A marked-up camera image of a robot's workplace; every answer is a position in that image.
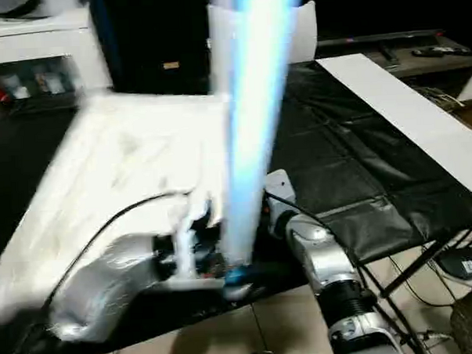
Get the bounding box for white plastic table top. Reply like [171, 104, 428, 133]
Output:
[0, 85, 254, 325]

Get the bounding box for black work mat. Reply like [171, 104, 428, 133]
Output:
[0, 52, 472, 354]

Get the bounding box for black metal stand leg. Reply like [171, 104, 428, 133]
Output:
[377, 229, 472, 299]

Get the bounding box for white flat panel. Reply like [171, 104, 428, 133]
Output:
[315, 48, 472, 223]

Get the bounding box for grey printed cushion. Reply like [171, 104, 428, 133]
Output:
[204, 0, 320, 67]

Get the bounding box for grey round floor pedal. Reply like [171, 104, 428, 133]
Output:
[436, 247, 472, 283]

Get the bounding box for black flat television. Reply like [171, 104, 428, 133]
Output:
[318, 28, 445, 49]

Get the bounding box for black sofa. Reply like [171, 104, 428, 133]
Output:
[89, 0, 472, 100]

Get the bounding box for brown low bench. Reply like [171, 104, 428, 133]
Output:
[378, 35, 472, 80]

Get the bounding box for white glass-door cabinet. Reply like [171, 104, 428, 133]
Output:
[0, 0, 115, 106]

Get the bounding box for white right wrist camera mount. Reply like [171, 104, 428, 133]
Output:
[263, 168, 298, 223]

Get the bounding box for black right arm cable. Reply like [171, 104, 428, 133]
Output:
[270, 188, 425, 354]

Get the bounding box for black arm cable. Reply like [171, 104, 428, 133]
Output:
[270, 188, 425, 354]
[42, 190, 199, 304]

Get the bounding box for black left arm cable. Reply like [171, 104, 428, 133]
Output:
[42, 190, 199, 304]

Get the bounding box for thin black floor cable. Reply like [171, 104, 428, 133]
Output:
[387, 245, 458, 310]

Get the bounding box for tangled thin cables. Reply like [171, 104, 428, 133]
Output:
[419, 83, 466, 114]

